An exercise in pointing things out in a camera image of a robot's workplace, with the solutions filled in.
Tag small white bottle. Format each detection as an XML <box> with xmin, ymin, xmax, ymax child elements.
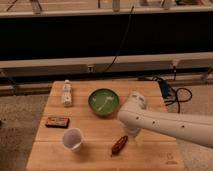
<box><xmin>61</xmin><ymin>80</ymin><xmax>72</xmax><ymax>107</ymax></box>

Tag red and black box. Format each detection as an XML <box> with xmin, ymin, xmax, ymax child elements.
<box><xmin>45</xmin><ymin>117</ymin><xmax>69</xmax><ymax>128</ymax></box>

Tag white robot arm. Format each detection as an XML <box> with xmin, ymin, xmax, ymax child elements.
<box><xmin>118</xmin><ymin>91</ymin><xmax>213</xmax><ymax>148</ymax></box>

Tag black floor cables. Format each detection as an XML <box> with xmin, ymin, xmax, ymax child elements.
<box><xmin>137</xmin><ymin>75</ymin><xmax>194</xmax><ymax>114</ymax></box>

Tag white plastic cup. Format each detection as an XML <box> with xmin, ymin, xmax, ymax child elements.
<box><xmin>62</xmin><ymin>128</ymin><xmax>83</xmax><ymax>152</ymax></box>

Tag green bowl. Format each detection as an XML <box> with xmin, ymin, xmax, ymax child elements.
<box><xmin>88</xmin><ymin>88</ymin><xmax>120</xmax><ymax>117</ymax></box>

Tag black hanging cable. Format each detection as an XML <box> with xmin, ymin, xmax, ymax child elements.
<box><xmin>100</xmin><ymin>5</ymin><xmax>135</xmax><ymax>75</ymax></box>

